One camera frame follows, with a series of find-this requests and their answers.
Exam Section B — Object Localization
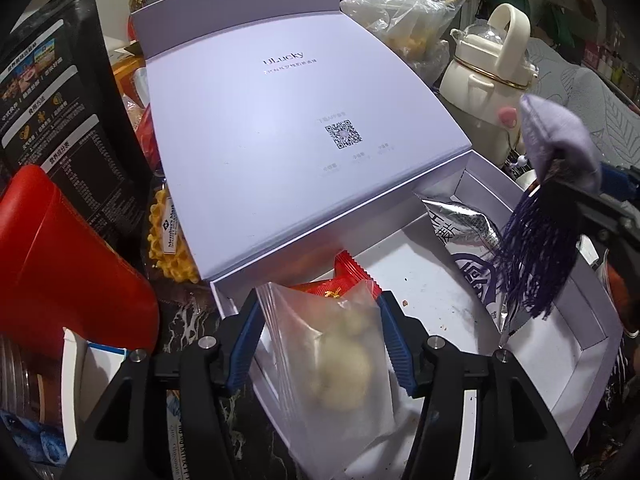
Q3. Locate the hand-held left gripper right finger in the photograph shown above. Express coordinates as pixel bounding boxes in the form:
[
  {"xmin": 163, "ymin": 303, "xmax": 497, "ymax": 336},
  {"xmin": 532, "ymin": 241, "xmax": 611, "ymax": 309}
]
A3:
[{"xmin": 376, "ymin": 291, "xmax": 576, "ymax": 480}]

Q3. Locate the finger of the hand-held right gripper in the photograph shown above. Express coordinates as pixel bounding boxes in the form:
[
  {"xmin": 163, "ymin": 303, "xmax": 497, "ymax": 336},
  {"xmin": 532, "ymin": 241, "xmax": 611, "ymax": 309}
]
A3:
[
  {"xmin": 542, "ymin": 177, "xmax": 640, "ymax": 266},
  {"xmin": 599, "ymin": 161, "xmax": 640, "ymax": 202}
]

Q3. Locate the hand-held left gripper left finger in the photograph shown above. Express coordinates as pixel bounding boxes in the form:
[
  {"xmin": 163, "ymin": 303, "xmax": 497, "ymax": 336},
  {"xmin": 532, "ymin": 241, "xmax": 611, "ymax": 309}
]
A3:
[{"xmin": 62, "ymin": 297, "xmax": 267, "ymax": 480}]

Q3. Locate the red and clear pastry packet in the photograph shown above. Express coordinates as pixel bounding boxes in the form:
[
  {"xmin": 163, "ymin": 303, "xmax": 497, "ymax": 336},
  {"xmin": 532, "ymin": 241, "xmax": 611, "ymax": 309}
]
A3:
[{"xmin": 255, "ymin": 250, "xmax": 416, "ymax": 478}]

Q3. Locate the purple tasselled sachet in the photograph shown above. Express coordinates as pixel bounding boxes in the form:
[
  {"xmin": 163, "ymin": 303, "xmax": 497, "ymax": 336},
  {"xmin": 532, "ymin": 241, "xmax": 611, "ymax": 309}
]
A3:
[{"xmin": 492, "ymin": 94, "xmax": 603, "ymax": 318}]

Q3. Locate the silver snack bag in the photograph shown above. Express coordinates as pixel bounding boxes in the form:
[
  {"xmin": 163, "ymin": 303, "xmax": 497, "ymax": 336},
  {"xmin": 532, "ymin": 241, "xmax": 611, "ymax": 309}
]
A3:
[{"xmin": 420, "ymin": 192, "xmax": 506, "ymax": 346}]

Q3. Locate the lavender gift box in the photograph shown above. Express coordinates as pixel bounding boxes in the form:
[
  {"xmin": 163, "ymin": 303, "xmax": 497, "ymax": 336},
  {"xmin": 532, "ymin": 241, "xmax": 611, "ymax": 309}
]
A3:
[{"xmin": 130, "ymin": 0, "xmax": 626, "ymax": 456}]

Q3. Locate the white leaf-embossed pillow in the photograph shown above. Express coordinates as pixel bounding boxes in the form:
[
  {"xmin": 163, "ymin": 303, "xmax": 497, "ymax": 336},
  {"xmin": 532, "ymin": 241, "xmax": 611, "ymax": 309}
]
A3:
[{"xmin": 525, "ymin": 37, "xmax": 640, "ymax": 171}]

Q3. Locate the row of cosmetic bottles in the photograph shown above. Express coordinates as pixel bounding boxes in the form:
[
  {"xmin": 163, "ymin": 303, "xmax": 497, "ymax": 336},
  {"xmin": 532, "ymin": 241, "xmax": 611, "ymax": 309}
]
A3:
[{"xmin": 582, "ymin": 40, "xmax": 640, "ymax": 91}]

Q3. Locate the yellow waffle packet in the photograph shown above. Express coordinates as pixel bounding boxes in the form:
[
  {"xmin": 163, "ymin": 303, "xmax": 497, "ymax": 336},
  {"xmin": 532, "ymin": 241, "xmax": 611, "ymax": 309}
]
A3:
[{"xmin": 146, "ymin": 185, "xmax": 201, "ymax": 283}]

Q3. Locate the blue and white box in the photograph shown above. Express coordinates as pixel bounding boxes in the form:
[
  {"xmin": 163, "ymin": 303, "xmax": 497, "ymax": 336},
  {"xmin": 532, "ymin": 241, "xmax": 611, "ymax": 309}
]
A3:
[{"xmin": 62, "ymin": 327, "xmax": 193, "ymax": 480}]

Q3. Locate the red container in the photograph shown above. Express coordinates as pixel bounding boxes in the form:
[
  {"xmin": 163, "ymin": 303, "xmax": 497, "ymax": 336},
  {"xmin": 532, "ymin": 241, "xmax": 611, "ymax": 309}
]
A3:
[{"xmin": 0, "ymin": 164, "xmax": 161, "ymax": 356}]

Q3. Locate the clear plastic bag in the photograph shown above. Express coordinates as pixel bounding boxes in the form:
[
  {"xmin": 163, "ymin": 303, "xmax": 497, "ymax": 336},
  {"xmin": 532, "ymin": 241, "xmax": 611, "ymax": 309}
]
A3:
[{"xmin": 340, "ymin": 0, "xmax": 466, "ymax": 73}]

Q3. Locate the orange snack packet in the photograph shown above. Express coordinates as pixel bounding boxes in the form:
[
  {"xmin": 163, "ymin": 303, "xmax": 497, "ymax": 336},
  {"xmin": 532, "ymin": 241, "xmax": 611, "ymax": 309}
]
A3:
[{"xmin": 112, "ymin": 55, "xmax": 151, "ymax": 126}]

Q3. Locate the black snack bag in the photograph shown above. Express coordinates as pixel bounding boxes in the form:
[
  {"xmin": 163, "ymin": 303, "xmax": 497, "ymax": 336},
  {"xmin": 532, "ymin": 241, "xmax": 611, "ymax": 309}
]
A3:
[{"xmin": 0, "ymin": 0, "xmax": 151, "ymax": 211}]

